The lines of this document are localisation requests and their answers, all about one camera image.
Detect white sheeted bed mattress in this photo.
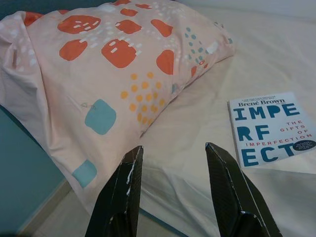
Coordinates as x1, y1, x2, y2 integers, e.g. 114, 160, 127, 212
49, 0, 316, 237

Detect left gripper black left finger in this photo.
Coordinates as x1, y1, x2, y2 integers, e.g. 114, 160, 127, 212
87, 145, 144, 237

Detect pink orange patterned pillow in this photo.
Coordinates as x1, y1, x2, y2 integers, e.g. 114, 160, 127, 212
0, 0, 237, 196

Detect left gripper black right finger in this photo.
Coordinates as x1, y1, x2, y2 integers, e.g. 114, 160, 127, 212
205, 142, 282, 237

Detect white book blue letters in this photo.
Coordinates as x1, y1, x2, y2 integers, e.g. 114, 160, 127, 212
227, 91, 316, 170

